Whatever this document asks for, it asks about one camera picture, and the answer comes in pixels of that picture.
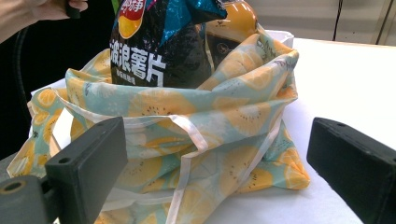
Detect orange drink bottle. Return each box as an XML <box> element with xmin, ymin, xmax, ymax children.
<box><xmin>205</xmin><ymin>0</ymin><xmax>260</xmax><ymax>68</ymax></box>

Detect white plastic tray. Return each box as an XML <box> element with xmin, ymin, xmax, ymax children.
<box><xmin>264</xmin><ymin>29</ymin><xmax>295</xmax><ymax>49</ymax></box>

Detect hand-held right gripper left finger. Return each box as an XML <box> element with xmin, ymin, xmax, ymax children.
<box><xmin>45</xmin><ymin>116</ymin><xmax>129</xmax><ymax>224</ymax></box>

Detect left hand-held gripper cable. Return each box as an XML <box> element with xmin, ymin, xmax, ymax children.
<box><xmin>12</xmin><ymin>26</ymin><xmax>32</xmax><ymax>132</ymax></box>

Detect black hanging wall cable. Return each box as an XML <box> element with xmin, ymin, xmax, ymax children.
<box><xmin>332</xmin><ymin>0</ymin><xmax>344</xmax><ymax>42</ymax></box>

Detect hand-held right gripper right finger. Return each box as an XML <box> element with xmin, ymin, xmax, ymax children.
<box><xmin>306</xmin><ymin>117</ymin><xmax>396</xmax><ymax>224</ymax></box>

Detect black and blue chips bag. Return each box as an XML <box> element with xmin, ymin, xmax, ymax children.
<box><xmin>109</xmin><ymin>0</ymin><xmax>228</xmax><ymax>89</ymax></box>

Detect fruit-print fabric bag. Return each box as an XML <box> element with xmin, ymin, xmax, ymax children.
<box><xmin>7</xmin><ymin>24</ymin><xmax>312</xmax><ymax>224</ymax></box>

